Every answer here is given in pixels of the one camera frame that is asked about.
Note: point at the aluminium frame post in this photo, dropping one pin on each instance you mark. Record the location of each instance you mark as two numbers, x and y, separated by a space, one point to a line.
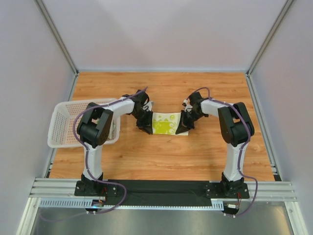
55 33
272 32

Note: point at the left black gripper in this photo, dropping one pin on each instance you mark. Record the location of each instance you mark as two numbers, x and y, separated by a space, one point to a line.
143 120

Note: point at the right aluminium frame post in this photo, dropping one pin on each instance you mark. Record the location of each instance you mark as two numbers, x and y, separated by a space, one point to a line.
272 32

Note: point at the green dinosaur pattern towel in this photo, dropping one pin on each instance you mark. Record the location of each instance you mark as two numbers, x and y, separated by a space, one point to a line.
112 130

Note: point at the white perforated plastic basket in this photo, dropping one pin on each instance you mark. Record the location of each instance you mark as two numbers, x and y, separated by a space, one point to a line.
60 134

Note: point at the aluminium front rail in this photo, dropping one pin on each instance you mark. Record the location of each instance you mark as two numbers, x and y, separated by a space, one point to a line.
64 188

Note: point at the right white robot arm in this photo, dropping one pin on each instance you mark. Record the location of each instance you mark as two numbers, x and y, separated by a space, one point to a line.
236 130

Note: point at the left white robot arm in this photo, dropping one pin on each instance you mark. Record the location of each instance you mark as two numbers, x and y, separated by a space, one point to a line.
92 127

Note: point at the left aluminium frame post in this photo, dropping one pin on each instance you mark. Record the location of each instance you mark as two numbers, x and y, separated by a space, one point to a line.
55 33

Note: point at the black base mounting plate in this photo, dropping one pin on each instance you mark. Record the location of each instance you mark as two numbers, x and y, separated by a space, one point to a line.
156 193

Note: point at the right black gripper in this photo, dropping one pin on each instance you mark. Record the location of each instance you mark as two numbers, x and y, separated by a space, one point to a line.
186 118

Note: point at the lime yellow towel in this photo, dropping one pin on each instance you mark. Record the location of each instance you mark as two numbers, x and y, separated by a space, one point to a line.
165 123

